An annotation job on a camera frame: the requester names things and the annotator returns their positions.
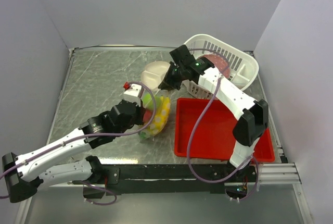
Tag white plastic basket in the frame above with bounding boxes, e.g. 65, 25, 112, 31
184, 34, 259, 91

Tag clear dotted zip top bag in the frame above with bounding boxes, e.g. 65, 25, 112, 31
139, 92, 171, 139

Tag green apple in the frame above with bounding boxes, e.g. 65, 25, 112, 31
142, 93, 154, 111

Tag red bell pepper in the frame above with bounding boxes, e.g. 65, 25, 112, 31
143, 109, 153, 123

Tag yellow banana bunch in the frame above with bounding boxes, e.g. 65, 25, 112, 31
145, 96, 171, 136

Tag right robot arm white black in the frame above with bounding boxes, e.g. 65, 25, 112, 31
158, 45, 268, 182

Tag pink dotted plate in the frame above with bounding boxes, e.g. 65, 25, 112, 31
199, 54, 230, 79

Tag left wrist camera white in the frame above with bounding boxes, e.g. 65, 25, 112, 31
122, 82, 144, 105

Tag red plastic tray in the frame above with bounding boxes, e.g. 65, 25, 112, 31
173, 97, 275, 163

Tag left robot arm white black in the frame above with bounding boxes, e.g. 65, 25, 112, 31
1, 99, 145, 203

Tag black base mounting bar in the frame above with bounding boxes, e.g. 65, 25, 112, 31
85, 164, 257, 195

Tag beige divided plate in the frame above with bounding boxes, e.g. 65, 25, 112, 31
140, 61, 170, 91

